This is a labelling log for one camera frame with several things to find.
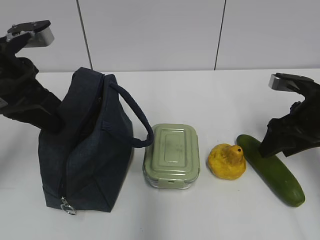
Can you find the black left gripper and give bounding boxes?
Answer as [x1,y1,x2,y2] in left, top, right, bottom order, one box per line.
[0,37,64,132]

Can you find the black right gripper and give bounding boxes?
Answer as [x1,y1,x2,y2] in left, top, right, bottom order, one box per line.
[258,82,320,158]

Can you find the green cucumber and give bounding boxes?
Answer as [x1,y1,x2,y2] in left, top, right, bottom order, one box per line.
[236,134,306,208]

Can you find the yellow pear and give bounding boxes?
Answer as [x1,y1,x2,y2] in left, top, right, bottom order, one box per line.
[207,143,247,180]

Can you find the dark blue lunch bag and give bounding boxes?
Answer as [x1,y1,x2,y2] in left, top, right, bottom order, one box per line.
[38,67,154,215]

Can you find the green lid glass container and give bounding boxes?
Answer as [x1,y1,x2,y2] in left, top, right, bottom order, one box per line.
[142,123,200,190]

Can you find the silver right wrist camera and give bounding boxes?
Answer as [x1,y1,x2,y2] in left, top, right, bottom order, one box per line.
[268,72,315,93]

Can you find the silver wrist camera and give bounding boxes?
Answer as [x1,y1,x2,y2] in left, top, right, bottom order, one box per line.
[268,72,315,93]
[5,20,55,48]

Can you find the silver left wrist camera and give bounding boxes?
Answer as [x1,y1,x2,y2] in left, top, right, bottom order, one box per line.
[5,20,55,48]

